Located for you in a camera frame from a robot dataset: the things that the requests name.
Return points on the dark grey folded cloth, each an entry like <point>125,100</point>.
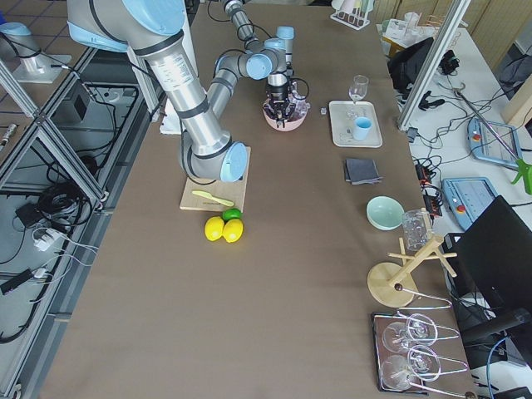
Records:
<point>361,171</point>

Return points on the yellow lemon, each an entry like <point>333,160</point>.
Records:
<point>233,230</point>
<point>213,228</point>

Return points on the black tray with glasses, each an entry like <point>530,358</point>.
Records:
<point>406,358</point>

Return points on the clear wine glass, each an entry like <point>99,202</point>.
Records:
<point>357,91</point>

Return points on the aluminium frame post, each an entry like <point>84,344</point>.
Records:
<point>442,41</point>

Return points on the white wire cup rack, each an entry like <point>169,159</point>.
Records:
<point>352,13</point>

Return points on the mint green bowl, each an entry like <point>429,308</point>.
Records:
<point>384,213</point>

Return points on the light blue cup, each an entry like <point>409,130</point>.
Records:
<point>361,128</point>

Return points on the yellow plastic knife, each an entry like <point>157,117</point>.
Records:
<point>209,196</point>

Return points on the black monitor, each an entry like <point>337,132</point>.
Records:
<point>496,252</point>

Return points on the beige serving tray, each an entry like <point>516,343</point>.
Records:
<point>342,125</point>

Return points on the pink bowl with ice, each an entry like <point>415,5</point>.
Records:
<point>299,106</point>

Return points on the blue teach pendant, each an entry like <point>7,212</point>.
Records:
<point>468,198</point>
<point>486,147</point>

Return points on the green lime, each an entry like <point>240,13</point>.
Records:
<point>232,213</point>

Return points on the green tipped grabber stick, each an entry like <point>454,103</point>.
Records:
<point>524,169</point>

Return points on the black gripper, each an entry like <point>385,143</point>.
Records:
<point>277,92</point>

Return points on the wooden cutting board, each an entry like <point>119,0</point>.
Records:
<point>234,192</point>

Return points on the clear glass mug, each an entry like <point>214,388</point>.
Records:
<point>417,229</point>

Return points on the wooden glass stand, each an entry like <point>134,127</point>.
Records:
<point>392,284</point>

